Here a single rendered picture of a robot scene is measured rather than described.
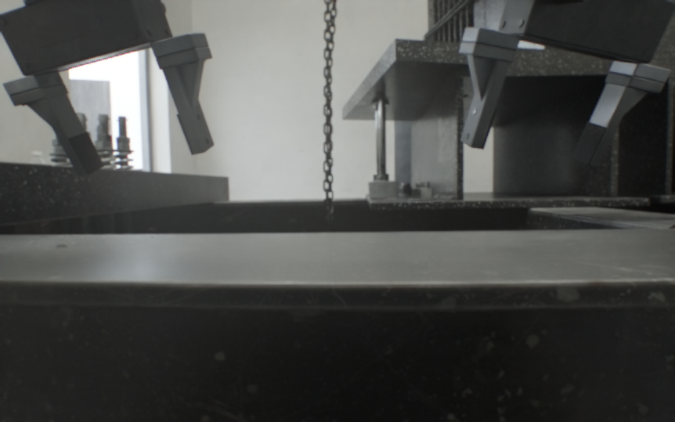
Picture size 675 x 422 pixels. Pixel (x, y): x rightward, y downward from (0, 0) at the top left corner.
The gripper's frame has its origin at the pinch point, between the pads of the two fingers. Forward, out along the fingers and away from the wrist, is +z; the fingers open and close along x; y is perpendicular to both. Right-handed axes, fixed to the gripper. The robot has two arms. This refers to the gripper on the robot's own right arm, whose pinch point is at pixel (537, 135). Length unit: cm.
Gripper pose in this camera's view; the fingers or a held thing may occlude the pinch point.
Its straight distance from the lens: 40.4
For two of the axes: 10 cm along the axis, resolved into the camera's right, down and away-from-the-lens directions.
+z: -1.5, 8.8, 4.4
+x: 9.9, 1.0, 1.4
